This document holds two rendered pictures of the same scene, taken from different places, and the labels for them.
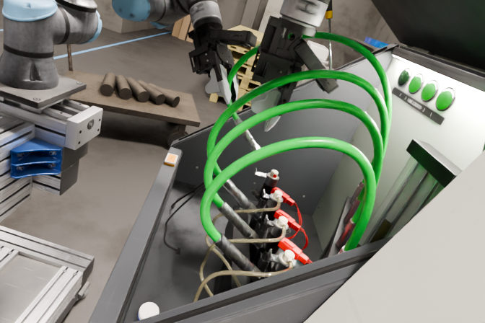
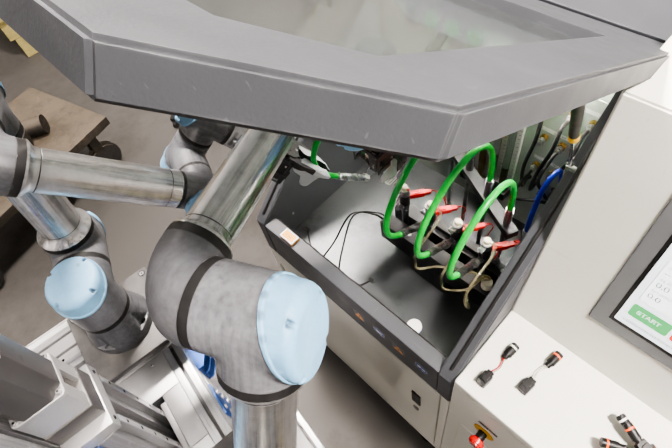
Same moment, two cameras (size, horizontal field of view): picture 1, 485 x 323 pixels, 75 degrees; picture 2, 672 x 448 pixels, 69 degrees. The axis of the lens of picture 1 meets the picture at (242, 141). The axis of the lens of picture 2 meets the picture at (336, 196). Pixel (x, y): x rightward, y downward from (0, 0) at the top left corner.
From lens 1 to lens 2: 0.77 m
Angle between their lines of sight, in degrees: 36
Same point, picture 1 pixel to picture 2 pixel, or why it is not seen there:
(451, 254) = (592, 222)
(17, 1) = (81, 298)
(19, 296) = not seen: hidden behind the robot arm
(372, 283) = (562, 241)
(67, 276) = not seen: hidden behind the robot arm
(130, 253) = (387, 320)
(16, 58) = (120, 326)
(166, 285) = (397, 304)
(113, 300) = (421, 345)
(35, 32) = (113, 296)
